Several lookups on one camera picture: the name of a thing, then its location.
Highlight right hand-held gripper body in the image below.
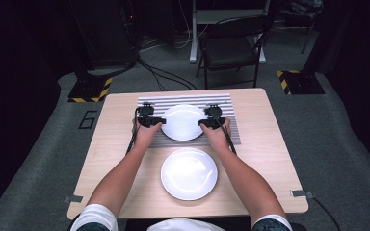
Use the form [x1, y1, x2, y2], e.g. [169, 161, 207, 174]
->
[204, 102, 226, 130]

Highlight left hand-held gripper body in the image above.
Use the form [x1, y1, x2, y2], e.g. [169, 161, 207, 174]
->
[136, 101, 157, 129]

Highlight white round plate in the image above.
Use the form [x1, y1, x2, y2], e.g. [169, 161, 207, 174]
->
[160, 146, 219, 202]
[160, 104, 208, 142]

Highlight person's left hand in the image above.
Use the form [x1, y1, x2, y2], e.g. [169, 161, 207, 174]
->
[132, 119, 163, 151]

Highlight person's right hand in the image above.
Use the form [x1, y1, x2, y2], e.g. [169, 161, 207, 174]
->
[200, 118, 232, 153]

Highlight striped grey white placemat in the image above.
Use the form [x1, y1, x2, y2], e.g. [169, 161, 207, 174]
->
[137, 93, 242, 149]

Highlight black yellow striped stand base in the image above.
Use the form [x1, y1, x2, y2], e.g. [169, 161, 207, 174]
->
[277, 69, 326, 96]
[67, 76, 114, 104]

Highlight black folding chair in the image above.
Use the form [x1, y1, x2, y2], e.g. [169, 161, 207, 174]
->
[195, 14, 273, 90]

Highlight dark cabinet with red light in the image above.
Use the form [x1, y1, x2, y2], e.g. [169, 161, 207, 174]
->
[85, 0, 140, 69]

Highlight person's white shirt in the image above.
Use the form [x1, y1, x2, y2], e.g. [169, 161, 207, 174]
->
[69, 203, 293, 231]

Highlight grey tape piece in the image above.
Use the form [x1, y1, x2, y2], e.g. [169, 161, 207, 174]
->
[290, 189, 314, 199]
[63, 194, 84, 204]

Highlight dark chair with cloth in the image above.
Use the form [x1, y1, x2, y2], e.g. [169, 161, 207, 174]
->
[277, 0, 325, 55]

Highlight right hand-held gripper cable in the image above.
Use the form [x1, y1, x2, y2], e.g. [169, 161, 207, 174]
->
[217, 117, 238, 156]

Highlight hand-held gripper cable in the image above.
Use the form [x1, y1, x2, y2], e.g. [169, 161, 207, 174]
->
[217, 117, 238, 156]
[125, 108, 142, 156]

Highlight left hand-held gripper cable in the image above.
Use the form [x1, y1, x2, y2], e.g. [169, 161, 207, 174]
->
[125, 108, 142, 156]

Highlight black floor cables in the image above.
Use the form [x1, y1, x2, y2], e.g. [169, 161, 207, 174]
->
[136, 56, 198, 92]

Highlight white desk frame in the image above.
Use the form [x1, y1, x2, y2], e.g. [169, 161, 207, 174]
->
[189, 0, 268, 64]

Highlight black cable at table edge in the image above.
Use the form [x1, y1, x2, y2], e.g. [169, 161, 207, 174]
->
[311, 194, 342, 231]

